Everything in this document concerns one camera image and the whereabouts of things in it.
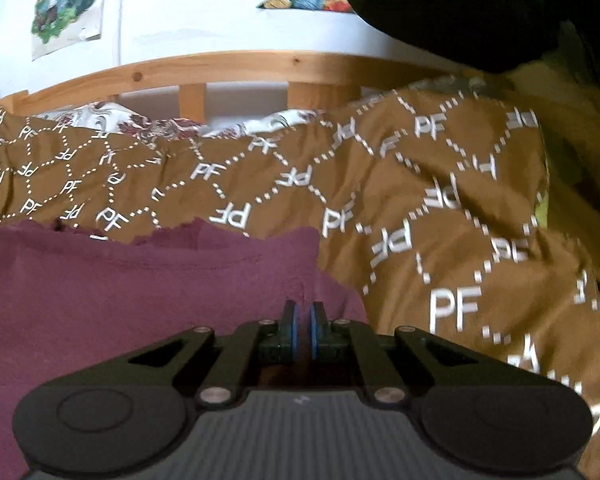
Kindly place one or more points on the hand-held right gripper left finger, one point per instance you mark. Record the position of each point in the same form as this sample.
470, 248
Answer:
295, 327

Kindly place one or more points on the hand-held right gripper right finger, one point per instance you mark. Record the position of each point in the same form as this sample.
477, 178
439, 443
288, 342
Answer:
314, 327

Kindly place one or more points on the maroon long-sleeve shirt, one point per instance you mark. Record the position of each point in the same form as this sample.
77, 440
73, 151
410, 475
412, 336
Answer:
130, 300

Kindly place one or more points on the brown printed blanket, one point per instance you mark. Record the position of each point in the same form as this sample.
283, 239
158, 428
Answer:
380, 185

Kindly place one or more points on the white floral bed sheet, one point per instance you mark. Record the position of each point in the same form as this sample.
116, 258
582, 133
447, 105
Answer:
280, 121

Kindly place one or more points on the yellow-green cloth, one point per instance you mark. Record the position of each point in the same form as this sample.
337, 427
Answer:
542, 212

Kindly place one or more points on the black puffy jacket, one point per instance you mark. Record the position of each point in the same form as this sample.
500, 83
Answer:
455, 5

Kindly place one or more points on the blond cartoon figure poster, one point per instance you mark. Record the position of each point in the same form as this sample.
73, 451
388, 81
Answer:
65, 5

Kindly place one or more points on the wooden bed frame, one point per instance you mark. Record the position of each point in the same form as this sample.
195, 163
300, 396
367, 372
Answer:
230, 67

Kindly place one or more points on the white wall pipe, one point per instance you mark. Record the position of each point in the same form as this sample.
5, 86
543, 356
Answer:
120, 10

